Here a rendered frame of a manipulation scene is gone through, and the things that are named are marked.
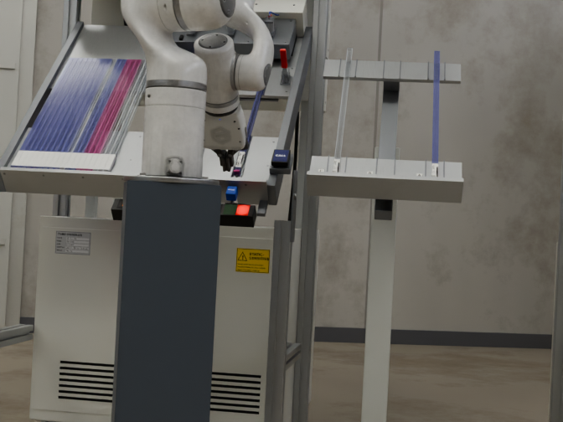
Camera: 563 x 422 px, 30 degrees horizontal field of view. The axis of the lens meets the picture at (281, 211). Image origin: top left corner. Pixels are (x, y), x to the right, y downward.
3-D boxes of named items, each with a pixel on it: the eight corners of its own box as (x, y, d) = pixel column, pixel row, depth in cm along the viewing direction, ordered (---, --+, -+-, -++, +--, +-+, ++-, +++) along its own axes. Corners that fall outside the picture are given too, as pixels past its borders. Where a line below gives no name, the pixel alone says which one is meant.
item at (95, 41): (291, 110, 279) (289, 95, 276) (53, 102, 289) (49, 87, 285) (307, 44, 303) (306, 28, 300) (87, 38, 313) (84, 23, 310)
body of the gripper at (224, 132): (193, 110, 227) (199, 151, 234) (240, 112, 226) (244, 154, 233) (200, 91, 233) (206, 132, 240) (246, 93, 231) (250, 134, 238)
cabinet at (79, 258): (279, 463, 277) (291, 229, 278) (27, 441, 287) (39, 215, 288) (310, 419, 341) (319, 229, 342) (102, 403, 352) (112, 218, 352)
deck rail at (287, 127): (276, 205, 250) (275, 185, 246) (268, 205, 251) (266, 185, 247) (313, 44, 303) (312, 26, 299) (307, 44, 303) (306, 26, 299)
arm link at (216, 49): (246, 84, 230) (206, 80, 232) (241, 32, 221) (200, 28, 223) (235, 106, 223) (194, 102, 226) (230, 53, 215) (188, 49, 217)
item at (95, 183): (268, 205, 251) (266, 182, 246) (6, 192, 261) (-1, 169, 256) (269, 202, 252) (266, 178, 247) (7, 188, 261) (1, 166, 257)
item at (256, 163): (268, 193, 250) (267, 182, 248) (5, 181, 260) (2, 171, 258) (280, 145, 264) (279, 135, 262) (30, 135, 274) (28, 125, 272)
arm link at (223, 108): (194, 103, 225) (195, 115, 227) (235, 105, 224) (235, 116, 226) (202, 82, 232) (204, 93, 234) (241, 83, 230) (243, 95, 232)
